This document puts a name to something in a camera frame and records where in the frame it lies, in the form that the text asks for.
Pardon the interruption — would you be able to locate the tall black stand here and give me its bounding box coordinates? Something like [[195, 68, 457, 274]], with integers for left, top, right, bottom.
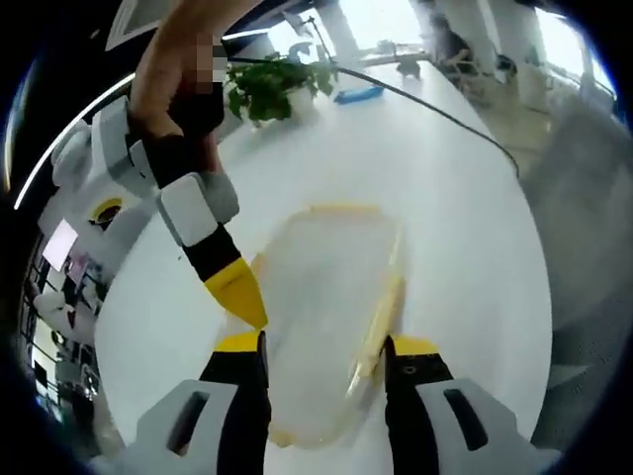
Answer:
[[283, 9, 338, 66]]

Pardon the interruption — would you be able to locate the person's right hand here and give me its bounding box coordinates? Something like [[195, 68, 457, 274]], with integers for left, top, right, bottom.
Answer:
[[130, 0, 229, 145]]

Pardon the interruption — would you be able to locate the ceiling air vent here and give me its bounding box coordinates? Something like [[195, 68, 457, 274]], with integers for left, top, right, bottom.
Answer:
[[105, 0, 165, 51]]

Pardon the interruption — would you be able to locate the white plant cup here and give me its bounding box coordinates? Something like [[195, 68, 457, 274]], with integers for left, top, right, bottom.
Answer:
[[289, 91, 318, 120]]

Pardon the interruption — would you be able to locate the yellow tape roll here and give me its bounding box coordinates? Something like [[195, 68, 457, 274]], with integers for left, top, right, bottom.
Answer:
[[87, 194, 132, 227]]

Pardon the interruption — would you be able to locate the green potted plant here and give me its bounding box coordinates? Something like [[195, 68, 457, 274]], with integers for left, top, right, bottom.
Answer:
[[226, 52, 338, 126]]

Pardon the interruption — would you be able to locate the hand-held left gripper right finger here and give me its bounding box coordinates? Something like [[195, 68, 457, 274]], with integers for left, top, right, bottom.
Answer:
[[384, 333, 543, 475]]

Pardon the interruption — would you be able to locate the blue wet wipes packet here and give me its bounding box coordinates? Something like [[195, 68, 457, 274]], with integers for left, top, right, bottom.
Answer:
[[332, 83, 388, 105]]

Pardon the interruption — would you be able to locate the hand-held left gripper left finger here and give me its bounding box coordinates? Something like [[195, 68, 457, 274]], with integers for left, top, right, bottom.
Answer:
[[134, 330, 272, 475]]

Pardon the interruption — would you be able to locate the clear zip plastic bag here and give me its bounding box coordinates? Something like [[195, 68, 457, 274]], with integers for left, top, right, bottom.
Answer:
[[216, 201, 410, 450]]

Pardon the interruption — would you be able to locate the black cable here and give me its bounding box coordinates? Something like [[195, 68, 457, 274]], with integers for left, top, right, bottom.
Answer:
[[226, 54, 521, 175]]

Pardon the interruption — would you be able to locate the long ceiling light strip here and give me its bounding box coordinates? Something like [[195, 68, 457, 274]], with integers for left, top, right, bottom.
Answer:
[[13, 93, 131, 210]]

